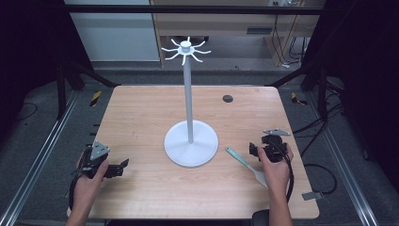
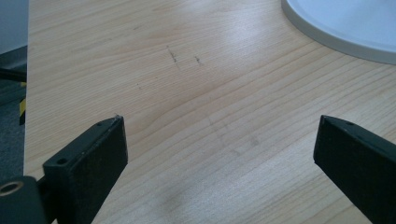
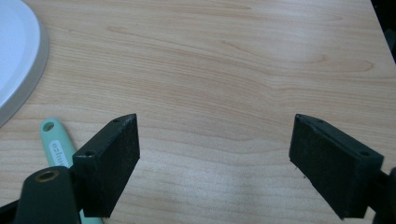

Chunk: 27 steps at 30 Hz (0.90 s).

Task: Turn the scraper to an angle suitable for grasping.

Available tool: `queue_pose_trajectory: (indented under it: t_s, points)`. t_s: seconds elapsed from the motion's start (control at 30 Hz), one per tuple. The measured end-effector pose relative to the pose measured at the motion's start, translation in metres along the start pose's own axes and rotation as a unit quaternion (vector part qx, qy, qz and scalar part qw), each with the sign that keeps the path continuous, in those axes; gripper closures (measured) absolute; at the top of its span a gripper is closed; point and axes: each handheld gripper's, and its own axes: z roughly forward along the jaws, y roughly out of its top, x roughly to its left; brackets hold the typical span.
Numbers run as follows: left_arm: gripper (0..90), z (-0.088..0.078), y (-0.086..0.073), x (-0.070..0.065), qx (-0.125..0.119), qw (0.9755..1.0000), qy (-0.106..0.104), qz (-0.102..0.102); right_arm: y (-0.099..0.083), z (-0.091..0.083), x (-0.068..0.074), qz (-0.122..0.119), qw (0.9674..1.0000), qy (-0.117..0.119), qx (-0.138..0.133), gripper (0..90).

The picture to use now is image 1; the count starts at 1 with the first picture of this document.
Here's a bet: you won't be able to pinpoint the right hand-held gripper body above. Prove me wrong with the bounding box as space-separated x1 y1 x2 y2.
260 127 292 164

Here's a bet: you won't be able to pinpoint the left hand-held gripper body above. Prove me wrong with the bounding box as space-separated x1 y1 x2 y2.
75 140 111 180

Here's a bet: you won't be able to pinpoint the person's right hand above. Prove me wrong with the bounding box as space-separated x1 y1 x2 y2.
257 143 295 190

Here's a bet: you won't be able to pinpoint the person's left hand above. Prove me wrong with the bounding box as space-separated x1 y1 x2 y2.
72 159 109 205

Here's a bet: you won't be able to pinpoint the black chair seat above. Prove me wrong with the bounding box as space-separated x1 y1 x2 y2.
249 209 271 226

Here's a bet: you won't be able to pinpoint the white hook rack stand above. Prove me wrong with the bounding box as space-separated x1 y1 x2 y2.
161 36 219 169

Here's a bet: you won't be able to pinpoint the white cabinet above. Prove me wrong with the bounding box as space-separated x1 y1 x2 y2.
63 0 161 62

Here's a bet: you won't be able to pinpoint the wooden desk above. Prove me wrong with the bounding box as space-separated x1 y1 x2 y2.
150 0 326 68

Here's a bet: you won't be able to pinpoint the teal handled white spatula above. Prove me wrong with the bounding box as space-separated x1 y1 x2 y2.
224 146 269 189

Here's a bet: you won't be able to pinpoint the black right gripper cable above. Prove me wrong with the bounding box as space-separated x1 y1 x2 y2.
281 141 296 203

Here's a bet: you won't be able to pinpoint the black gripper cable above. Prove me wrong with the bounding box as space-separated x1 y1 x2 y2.
281 141 296 203
68 174 83 212

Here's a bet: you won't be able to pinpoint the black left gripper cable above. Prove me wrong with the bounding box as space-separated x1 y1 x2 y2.
68 174 83 212

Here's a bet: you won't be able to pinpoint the right yellow-handled tool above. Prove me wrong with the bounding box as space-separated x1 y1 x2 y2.
290 91 309 106

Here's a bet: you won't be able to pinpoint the yellow-handled tool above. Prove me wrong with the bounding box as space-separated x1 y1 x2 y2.
89 89 104 107
290 91 309 106

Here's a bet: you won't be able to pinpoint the left yellow-handled tool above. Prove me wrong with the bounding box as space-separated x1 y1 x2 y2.
89 89 104 107

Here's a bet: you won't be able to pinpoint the black floor cable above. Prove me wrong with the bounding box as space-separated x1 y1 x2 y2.
293 103 344 196

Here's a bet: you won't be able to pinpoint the aluminium floor rail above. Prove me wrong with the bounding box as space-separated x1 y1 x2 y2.
305 91 380 226
0 89 80 226

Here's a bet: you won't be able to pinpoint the grey metal bracket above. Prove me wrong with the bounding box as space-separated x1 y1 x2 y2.
301 191 325 202

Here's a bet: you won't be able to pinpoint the black frame strut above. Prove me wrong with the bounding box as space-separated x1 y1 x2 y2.
264 61 329 121
56 59 122 121

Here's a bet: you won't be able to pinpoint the hanging black cables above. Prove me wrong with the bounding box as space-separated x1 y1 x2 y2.
270 1 309 69

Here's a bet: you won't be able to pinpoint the black frame crossbar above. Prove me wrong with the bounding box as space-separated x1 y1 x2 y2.
62 4 327 16

